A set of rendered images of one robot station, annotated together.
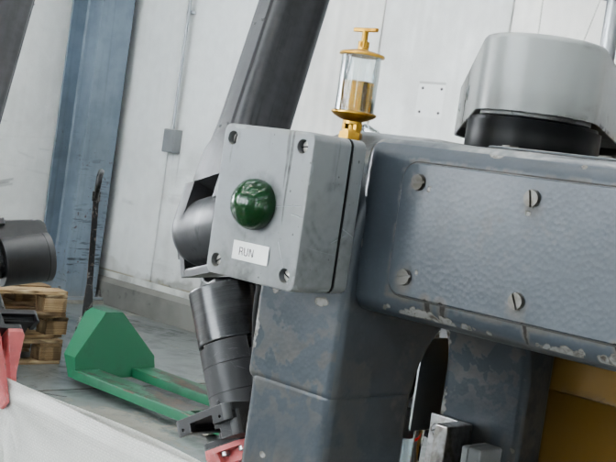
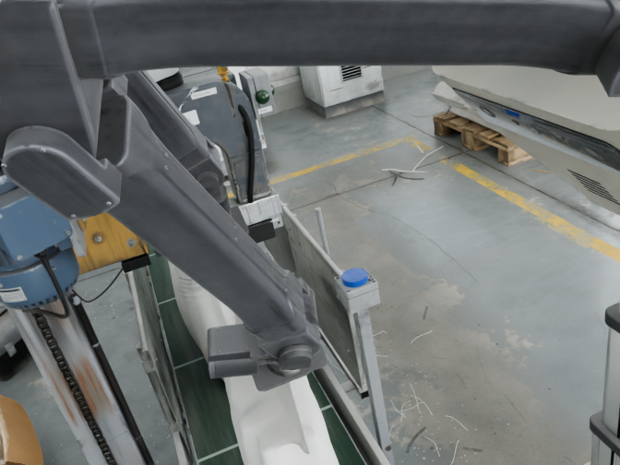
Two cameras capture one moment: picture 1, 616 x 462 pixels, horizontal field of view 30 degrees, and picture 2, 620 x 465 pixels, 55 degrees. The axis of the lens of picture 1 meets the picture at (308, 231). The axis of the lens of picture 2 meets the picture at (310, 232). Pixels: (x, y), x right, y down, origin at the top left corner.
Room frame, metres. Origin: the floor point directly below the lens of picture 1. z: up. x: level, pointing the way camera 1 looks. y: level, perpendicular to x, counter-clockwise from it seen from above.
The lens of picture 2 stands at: (1.73, 0.72, 1.62)
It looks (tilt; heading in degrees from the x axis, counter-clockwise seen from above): 28 degrees down; 212
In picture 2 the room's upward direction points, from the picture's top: 12 degrees counter-clockwise
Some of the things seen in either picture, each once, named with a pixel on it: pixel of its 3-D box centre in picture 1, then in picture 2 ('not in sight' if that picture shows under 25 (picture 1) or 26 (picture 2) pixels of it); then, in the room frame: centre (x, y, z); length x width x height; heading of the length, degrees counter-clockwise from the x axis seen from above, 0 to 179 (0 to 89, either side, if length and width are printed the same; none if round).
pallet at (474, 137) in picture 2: not in sight; (541, 113); (-2.43, 0.16, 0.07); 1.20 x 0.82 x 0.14; 139
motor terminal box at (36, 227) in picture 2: not in sight; (29, 226); (1.20, -0.12, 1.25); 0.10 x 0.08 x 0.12; 162
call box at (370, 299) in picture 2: not in sight; (357, 290); (0.70, 0.18, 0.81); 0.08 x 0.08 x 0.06; 47
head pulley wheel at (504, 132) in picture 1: (531, 142); (160, 82); (0.78, -0.14, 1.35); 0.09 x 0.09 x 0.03
